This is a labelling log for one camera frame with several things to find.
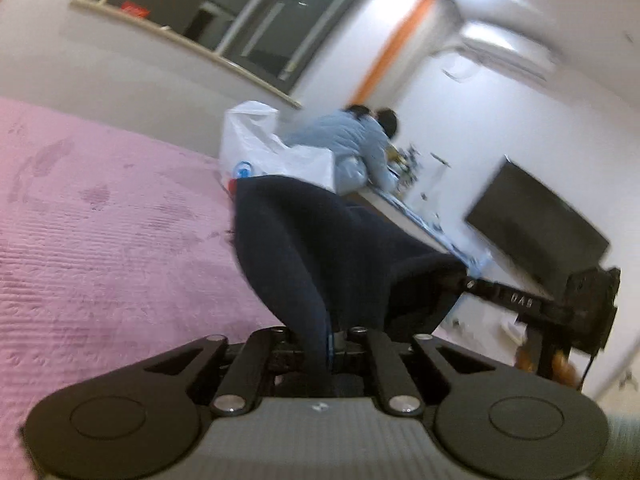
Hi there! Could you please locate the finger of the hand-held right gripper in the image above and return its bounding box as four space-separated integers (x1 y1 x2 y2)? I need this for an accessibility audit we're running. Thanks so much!
439 266 563 315

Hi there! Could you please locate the pink textured bedspread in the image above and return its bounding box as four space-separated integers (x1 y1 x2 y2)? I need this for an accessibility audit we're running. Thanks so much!
0 96 296 480

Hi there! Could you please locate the dark navy garment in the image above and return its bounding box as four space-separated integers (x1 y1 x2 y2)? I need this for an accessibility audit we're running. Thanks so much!
231 174 469 378

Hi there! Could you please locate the person's right hand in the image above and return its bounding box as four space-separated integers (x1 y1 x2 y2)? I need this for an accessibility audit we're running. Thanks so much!
515 344 583 391

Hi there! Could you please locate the black flat television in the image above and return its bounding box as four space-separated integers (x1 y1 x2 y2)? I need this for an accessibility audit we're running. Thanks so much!
464 156 612 288

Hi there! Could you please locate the white plastic bag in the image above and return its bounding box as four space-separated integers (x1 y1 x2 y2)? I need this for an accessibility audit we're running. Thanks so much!
219 101 336 196

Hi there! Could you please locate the orange wall strip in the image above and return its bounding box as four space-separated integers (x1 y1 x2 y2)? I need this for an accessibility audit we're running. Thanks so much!
351 0 440 107

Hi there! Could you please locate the white table with blue edge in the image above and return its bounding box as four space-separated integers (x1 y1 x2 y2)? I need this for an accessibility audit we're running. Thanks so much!
356 186 493 281

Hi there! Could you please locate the dark window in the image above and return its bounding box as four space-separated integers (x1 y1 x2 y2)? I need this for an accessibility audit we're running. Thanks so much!
69 0 390 110

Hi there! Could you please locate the white wall air conditioner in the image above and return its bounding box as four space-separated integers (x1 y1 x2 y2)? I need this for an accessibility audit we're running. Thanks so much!
442 21 562 85

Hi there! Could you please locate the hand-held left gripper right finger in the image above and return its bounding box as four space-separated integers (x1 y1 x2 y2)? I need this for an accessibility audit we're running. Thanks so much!
327 326 497 417

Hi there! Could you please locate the clutter of small table things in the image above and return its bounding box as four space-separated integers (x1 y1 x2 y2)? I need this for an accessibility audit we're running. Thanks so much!
386 142 453 202

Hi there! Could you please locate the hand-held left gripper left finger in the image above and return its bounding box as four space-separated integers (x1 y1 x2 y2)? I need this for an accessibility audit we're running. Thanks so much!
144 326 302 417

